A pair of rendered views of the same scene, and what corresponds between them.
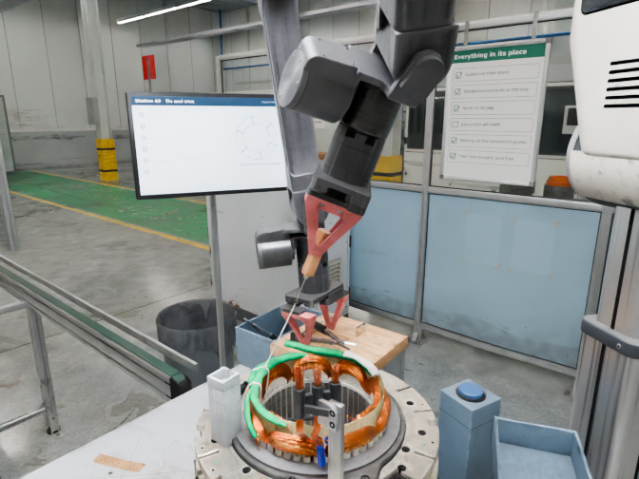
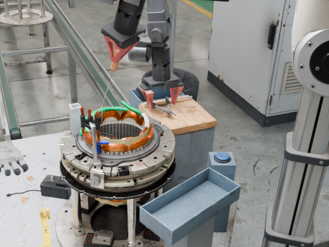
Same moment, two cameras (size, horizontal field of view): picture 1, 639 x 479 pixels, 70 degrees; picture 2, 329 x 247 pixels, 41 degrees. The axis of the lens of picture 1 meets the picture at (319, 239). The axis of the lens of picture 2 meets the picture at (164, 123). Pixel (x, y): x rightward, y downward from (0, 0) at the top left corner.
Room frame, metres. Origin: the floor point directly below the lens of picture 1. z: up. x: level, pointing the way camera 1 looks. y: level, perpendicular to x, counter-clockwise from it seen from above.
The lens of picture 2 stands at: (-0.35, -0.58, 1.75)
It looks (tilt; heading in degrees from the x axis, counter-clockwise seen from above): 29 degrees down; 26
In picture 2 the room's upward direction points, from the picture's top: 3 degrees clockwise
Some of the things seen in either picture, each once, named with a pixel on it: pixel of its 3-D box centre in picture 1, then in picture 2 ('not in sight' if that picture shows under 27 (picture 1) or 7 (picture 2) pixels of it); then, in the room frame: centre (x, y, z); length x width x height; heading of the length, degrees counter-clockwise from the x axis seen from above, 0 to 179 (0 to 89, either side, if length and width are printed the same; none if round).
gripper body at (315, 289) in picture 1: (314, 278); (161, 72); (0.80, 0.01, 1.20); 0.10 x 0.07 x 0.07; 144
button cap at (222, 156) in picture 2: (471, 390); (222, 156); (0.69, -0.26, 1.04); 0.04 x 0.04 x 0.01
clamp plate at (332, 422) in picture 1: (327, 414); (91, 129); (0.40, -0.01, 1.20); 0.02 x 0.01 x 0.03; 48
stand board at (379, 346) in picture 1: (339, 345); (176, 114); (0.82, -0.04, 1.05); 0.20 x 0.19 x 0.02; 53
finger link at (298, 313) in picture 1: (307, 320); (153, 95); (0.77, 0.02, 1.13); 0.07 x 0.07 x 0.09; 54
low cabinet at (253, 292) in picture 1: (277, 242); (265, 34); (3.27, 0.31, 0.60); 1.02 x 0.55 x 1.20; 50
